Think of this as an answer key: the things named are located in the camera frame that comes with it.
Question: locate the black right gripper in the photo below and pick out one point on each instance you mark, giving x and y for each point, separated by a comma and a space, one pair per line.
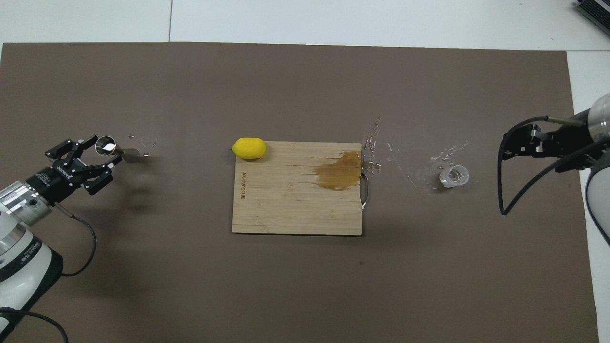
569, 138

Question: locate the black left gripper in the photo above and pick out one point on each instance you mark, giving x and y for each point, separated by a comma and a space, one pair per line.
55, 183

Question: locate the steel double jigger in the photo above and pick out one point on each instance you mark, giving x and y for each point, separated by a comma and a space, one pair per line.
106, 146

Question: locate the small clear glass cup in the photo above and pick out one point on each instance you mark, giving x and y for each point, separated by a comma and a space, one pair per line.
454, 176

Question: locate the dark grey ribbed device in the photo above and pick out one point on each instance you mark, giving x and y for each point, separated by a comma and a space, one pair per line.
595, 12

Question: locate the yellow lemon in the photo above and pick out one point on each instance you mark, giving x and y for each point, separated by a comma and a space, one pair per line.
249, 148

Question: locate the bamboo cutting board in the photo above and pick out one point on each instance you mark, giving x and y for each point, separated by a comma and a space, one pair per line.
286, 200

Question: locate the brown table mat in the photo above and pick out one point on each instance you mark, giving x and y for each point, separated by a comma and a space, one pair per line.
286, 286

